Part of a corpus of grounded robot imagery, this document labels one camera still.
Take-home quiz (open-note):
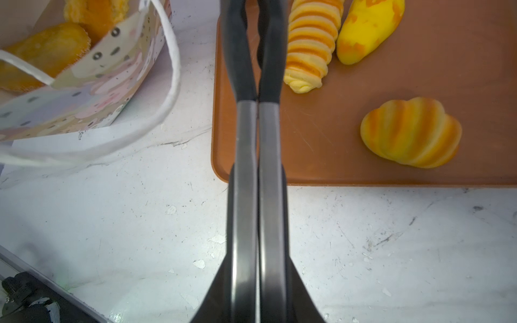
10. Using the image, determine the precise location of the cartoon animal paper gift bag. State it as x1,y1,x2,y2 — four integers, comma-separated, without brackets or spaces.
1,1,180,167

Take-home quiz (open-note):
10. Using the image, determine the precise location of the yellow ridged fake bread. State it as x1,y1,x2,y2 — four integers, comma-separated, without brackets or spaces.
284,0,344,94

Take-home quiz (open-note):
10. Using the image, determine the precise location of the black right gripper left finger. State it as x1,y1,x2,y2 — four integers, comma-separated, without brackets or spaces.
192,1,258,322

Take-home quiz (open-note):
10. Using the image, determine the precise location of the brown rectangular tray mat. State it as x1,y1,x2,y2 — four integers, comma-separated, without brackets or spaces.
212,1,516,187

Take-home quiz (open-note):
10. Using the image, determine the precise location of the orange twisted fake bread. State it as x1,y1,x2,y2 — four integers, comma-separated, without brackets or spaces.
63,0,129,47

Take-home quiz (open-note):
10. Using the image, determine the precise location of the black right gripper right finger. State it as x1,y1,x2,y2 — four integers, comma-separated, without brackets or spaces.
257,1,323,322

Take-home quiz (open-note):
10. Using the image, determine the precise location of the yellow oblong fake bread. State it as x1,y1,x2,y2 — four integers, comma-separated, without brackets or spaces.
337,0,405,65

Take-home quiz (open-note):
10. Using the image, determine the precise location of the orange sugared fake bread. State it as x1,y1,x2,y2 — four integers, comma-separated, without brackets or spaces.
1,22,91,93

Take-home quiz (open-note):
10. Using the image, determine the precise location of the yellow striped shell fake bread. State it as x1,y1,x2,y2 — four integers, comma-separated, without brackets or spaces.
359,97,463,169

